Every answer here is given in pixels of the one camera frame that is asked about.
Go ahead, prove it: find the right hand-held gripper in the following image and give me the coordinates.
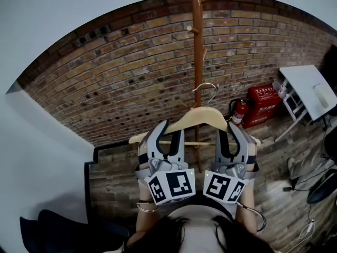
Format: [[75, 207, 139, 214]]
[[203, 121, 260, 203]]

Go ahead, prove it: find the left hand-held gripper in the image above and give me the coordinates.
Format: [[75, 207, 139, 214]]
[[134, 119, 196, 206]]

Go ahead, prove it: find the light wooden clothes hanger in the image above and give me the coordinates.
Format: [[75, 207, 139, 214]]
[[128, 83, 262, 148]]

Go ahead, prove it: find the brown wooden coat rack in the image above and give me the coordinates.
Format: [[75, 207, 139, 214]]
[[179, 0, 231, 174]]

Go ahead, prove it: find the person's left forearm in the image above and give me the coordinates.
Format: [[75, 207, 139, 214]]
[[135, 179, 159, 235]]

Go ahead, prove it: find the person's right forearm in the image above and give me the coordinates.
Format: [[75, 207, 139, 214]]
[[233, 201, 258, 236]]

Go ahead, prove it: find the red fire extinguisher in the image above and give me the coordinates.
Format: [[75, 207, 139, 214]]
[[228, 98, 250, 125]]

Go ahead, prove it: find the red fire equipment box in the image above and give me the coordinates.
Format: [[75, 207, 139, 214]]
[[241, 84, 284, 130]]

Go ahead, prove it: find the grey shoe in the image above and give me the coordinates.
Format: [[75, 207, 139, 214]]
[[287, 157, 299, 179]]

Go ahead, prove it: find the person's white shirt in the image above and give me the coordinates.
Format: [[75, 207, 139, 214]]
[[168, 203, 235, 253]]

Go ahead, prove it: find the white folding table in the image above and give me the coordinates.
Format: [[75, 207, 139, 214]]
[[273, 64, 337, 142]]

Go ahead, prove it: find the white bottle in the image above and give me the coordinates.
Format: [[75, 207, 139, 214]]
[[312, 83, 330, 110]]

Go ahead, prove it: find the dark blue chair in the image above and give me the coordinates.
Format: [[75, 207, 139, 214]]
[[19, 209, 130, 253]]

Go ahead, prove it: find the silver bracelet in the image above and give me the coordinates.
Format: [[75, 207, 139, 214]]
[[136, 202, 159, 213]]

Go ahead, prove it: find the white charger cable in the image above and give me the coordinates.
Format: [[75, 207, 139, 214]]
[[299, 218, 316, 240]]

